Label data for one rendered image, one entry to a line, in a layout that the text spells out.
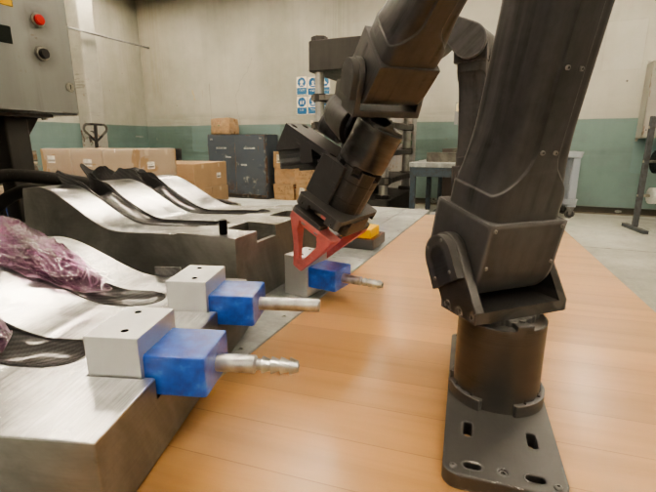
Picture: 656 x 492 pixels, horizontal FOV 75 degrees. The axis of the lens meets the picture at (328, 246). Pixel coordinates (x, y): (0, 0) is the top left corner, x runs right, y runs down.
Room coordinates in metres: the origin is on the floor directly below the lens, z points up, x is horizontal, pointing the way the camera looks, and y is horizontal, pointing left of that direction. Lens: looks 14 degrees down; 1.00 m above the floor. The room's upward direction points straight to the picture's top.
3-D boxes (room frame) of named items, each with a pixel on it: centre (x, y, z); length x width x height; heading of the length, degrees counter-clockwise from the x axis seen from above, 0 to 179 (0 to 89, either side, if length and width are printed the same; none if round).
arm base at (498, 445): (0.30, -0.13, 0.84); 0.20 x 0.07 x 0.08; 162
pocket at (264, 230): (0.55, 0.10, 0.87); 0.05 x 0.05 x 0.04; 67
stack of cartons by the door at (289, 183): (7.53, 0.52, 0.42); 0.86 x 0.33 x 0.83; 67
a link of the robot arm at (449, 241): (0.31, -0.13, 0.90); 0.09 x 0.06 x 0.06; 110
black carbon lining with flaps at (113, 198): (0.68, 0.28, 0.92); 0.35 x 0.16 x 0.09; 67
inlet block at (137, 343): (0.26, 0.08, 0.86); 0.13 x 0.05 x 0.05; 84
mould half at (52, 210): (0.70, 0.29, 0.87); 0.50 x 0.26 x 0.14; 67
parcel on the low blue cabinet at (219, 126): (7.98, 1.86, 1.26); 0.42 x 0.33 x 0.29; 67
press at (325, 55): (5.33, -0.51, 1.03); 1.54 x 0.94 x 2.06; 157
